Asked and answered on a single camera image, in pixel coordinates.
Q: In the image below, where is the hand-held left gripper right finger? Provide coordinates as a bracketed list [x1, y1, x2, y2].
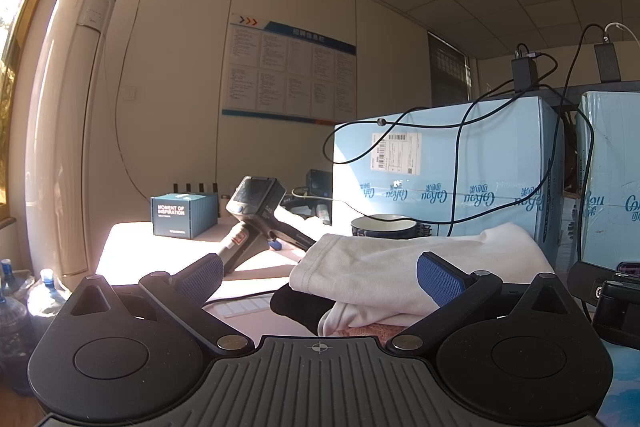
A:
[385, 251, 583, 354]

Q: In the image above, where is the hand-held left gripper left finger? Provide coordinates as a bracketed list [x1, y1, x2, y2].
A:
[62, 253, 256, 355]

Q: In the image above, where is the white shirt black logo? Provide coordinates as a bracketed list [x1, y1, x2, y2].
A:
[289, 223, 557, 340]

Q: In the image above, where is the black garment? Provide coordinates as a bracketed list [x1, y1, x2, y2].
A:
[270, 283, 337, 337]

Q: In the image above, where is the white label strip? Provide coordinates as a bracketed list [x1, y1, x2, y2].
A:
[222, 298, 273, 319]

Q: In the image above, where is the blue printed box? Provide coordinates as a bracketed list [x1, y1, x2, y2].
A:
[151, 193, 219, 239]

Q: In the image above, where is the dark blue ceramic bowl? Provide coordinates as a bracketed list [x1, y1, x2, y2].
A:
[350, 214, 419, 239]

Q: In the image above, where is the printed table mat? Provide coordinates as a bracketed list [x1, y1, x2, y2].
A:
[597, 339, 640, 427]

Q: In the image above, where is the pink knit sweater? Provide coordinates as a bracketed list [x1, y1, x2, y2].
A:
[337, 324, 403, 349]

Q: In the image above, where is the black router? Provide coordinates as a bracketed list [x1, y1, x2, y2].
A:
[172, 182, 219, 196]

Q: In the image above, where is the black handheld scanner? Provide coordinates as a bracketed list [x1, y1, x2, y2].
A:
[220, 176, 321, 278]

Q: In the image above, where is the labelled light blue cardboard box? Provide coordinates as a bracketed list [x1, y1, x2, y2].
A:
[332, 96, 566, 258]

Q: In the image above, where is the small black box device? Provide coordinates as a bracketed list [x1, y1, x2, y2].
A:
[306, 169, 333, 200]

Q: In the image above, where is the large water bottle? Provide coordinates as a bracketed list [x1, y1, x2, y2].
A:
[27, 268, 72, 345]
[0, 259, 38, 395]

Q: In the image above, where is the white floor air conditioner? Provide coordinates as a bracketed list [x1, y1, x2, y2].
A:
[25, 0, 117, 278]

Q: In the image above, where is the dark window blind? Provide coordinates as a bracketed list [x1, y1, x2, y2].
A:
[427, 32, 473, 105]

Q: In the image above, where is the black power adapter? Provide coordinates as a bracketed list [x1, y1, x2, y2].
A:
[594, 36, 621, 82]
[511, 44, 539, 92]

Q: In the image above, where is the black cable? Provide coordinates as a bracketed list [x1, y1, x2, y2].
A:
[575, 104, 596, 264]
[322, 49, 559, 165]
[291, 24, 608, 240]

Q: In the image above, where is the wall poster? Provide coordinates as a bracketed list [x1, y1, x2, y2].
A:
[221, 12, 358, 125]

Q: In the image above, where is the white cable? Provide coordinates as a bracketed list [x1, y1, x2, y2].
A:
[604, 23, 640, 46]

